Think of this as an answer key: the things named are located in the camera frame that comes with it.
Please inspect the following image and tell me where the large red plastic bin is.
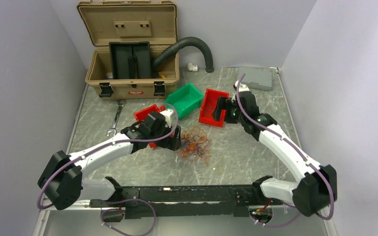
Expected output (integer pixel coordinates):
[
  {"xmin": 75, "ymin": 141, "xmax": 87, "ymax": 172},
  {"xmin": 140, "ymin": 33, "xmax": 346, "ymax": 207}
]
[{"xmin": 198, "ymin": 88, "xmax": 229, "ymax": 127}]

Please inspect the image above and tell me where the black toolbox tray insert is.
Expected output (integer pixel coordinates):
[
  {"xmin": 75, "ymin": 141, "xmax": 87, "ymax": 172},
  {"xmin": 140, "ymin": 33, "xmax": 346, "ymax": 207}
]
[{"xmin": 109, "ymin": 41, "xmax": 152, "ymax": 80}]

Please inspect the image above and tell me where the yellow tool in toolbox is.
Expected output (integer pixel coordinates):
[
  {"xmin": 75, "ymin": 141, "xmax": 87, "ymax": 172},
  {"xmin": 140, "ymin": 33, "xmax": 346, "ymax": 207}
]
[{"xmin": 158, "ymin": 72, "xmax": 166, "ymax": 79}]

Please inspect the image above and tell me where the green plastic bin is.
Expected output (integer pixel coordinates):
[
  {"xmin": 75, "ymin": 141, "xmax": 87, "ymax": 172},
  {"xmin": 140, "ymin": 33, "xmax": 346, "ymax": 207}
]
[{"xmin": 165, "ymin": 83, "xmax": 204, "ymax": 119}]

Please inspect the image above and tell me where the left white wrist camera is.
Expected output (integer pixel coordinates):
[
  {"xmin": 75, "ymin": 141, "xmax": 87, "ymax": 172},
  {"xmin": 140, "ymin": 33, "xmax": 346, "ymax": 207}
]
[{"xmin": 160, "ymin": 109, "xmax": 176, "ymax": 128}]

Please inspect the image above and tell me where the silver combination wrench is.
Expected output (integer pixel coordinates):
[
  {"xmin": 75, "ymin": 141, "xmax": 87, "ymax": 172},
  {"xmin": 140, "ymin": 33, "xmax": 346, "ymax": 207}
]
[{"xmin": 106, "ymin": 99, "xmax": 126, "ymax": 137}]

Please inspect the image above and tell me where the black corrugated hose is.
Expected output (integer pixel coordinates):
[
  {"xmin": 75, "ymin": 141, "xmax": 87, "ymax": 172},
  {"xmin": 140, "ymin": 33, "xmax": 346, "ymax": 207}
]
[{"xmin": 152, "ymin": 36, "xmax": 215, "ymax": 74}]

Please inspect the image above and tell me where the tan plastic toolbox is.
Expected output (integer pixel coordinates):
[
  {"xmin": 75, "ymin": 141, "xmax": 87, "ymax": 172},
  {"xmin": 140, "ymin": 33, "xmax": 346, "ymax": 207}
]
[{"xmin": 77, "ymin": 0, "xmax": 180, "ymax": 100}]

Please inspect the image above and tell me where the white pipe fitting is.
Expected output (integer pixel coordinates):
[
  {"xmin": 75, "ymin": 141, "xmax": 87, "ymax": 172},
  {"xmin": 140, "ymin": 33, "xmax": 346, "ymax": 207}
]
[{"xmin": 187, "ymin": 63, "xmax": 198, "ymax": 72}]

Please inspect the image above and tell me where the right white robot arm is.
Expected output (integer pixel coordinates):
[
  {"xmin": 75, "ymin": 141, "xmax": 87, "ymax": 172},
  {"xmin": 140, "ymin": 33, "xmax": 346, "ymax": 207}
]
[{"xmin": 212, "ymin": 91, "xmax": 337, "ymax": 220}]

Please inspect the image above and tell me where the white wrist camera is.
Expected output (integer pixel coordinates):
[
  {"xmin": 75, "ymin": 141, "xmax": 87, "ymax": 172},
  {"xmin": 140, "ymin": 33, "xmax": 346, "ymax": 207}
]
[
  {"xmin": 160, "ymin": 109, "xmax": 176, "ymax": 128},
  {"xmin": 233, "ymin": 81, "xmax": 250, "ymax": 93}
]

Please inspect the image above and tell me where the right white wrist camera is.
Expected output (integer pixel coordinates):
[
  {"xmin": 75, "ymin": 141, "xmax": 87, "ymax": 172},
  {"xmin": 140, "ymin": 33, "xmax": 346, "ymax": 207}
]
[{"xmin": 233, "ymin": 81, "xmax": 250, "ymax": 93}]

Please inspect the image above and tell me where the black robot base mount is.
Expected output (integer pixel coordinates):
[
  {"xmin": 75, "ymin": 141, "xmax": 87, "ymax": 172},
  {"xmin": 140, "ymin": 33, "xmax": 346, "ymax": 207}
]
[{"xmin": 90, "ymin": 184, "xmax": 277, "ymax": 219}]

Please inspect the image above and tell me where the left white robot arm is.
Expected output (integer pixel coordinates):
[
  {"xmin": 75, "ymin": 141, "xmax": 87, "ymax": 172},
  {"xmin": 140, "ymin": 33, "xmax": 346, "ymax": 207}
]
[{"xmin": 36, "ymin": 109, "xmax": 180, "ymax": 210}]

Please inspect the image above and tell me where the small red plastic bin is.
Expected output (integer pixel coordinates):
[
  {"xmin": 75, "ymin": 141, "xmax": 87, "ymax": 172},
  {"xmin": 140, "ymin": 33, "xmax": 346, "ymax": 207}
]
[{"xmin": 134, "ymin": 105, "xmax": 166, "ymax": 139}]

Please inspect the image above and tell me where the grey plastic organizer case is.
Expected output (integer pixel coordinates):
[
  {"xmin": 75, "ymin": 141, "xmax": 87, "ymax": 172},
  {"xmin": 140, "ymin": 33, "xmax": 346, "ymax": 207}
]
[{"xmin": 237, "ymin": 66, "xmax": 276, "ymax": 91}]

